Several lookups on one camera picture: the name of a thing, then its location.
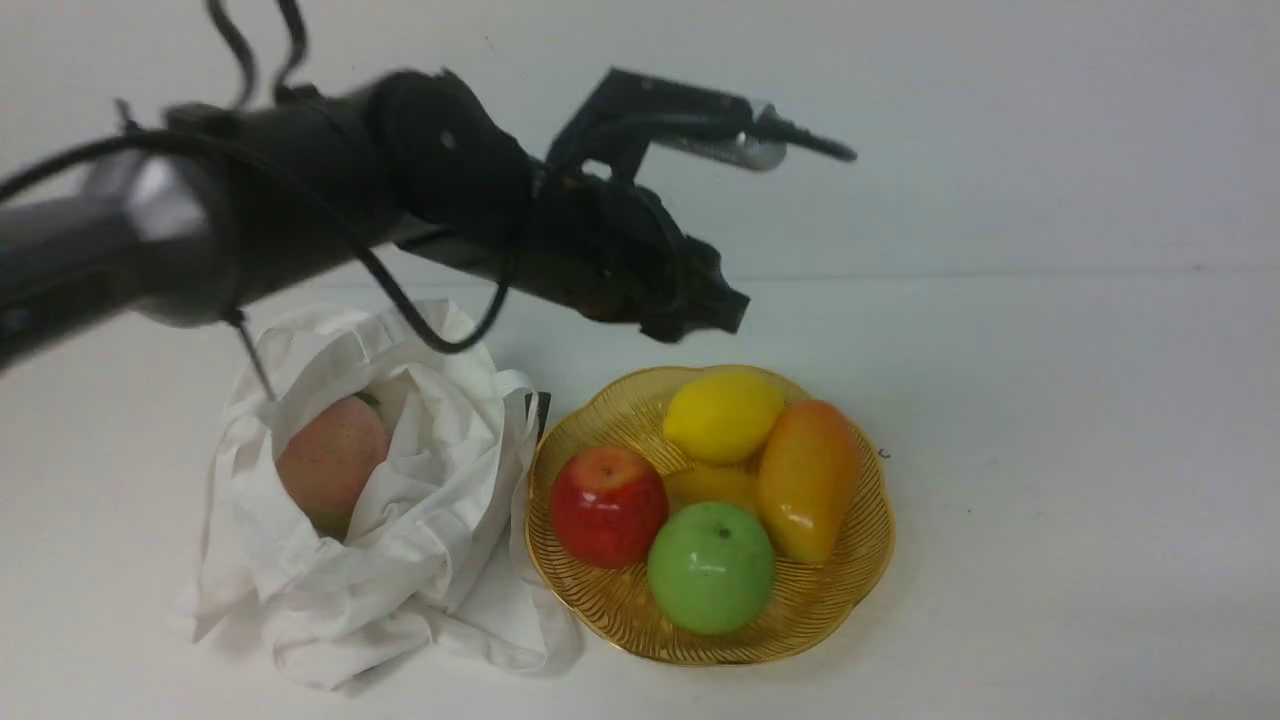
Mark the yellow lemon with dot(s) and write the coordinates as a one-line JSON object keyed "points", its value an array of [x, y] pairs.
{"points": [[723, 416]]}

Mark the white cloth bag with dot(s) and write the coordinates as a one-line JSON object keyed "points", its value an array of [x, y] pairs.
{"points": [[463, 435]]}

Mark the orange mango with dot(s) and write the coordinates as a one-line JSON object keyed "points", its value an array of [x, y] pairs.
{"points": [[807, 479]]}

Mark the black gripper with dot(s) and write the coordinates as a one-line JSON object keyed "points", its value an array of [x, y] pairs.
{"points": [[608, 250]]}

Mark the pink peach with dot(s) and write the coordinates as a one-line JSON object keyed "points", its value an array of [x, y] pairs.
{"points": [[327, 464]]}

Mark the yellow wicker-style fruit plate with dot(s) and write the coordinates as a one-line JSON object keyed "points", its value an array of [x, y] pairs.
{"points": [[808, 604]]}

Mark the red apple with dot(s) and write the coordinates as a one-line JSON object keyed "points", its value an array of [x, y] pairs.
{"points": [[607, 506]]}

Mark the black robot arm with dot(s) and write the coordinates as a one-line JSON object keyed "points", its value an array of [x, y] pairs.
{"points": [[190, 222]]}

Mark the green apple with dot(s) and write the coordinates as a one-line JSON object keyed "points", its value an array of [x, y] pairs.
{"points": [[711, 568]]}

